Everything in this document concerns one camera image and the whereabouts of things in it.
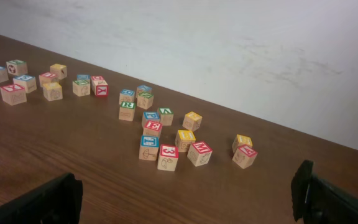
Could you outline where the blue P block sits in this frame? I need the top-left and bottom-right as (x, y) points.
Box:
(142, 111), (160, 127)

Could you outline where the red M block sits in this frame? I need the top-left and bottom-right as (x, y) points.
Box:
(187, 141), (213, 167)

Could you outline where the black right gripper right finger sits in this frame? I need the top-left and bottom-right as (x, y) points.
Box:
(291, 160), (358, 224)

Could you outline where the green V block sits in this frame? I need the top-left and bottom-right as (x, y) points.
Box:
(157, 108), (174, 126)

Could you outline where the blue X block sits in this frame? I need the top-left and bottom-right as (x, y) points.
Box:
(136, 85), (152, 96)

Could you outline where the blue H block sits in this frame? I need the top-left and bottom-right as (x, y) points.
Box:
(119, 89), (135, 104)

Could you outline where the blue D block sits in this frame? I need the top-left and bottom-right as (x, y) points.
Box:
(76, 74), (91, 82)

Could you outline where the green J block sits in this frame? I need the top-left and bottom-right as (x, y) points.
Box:
(6, 59), (28, 76)

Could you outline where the tilted red-edged block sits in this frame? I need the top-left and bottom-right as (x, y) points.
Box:
(92, 80), (109, 97)

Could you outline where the green Z block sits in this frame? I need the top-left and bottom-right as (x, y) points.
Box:
(73, 80), (91, 96)

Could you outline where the red 3 block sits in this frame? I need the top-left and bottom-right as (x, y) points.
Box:
(157, 144), (178, 172)

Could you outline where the green R block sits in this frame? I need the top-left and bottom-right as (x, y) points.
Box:
(119, 101), (135, 121)

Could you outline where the red U block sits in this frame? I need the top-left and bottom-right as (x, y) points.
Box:
(39, 72), (59, 88)

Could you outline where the blue T block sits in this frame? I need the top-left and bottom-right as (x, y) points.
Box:
(139, 135), (159, 161)

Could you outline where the red K block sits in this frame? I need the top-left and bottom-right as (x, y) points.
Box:
(0, 84), (27, 106)

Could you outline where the green N block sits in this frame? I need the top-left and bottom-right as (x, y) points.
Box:
(137, 91), (154, 110)

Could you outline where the yellow block centre left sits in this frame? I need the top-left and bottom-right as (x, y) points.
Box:
(42, 82), (63, 101)

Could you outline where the yellow block upper left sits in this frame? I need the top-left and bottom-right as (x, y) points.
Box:
(50, 63), (68, 80)

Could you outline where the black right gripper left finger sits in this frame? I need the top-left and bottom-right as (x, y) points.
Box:
(0, 173), (83, 224)

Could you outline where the red E block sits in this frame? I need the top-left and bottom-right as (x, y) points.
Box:
(143, 120), (163, 138)

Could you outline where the red A block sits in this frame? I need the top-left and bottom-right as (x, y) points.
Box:
(232, 145), (258, 169)

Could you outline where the blue 5 block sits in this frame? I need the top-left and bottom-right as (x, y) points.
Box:
(13, 75), (37, 93)

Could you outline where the red C block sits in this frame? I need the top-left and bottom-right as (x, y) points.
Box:
(91, 76), (105, 81)

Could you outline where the yellow block upper right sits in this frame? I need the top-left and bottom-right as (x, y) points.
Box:
(183, 111), (203, 131)

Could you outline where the yellow block far right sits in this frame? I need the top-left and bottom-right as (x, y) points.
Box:
(232, 134), (253, 153)

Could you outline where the yellow block near M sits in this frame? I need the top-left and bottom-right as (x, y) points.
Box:
(175, 130), (196, 152)

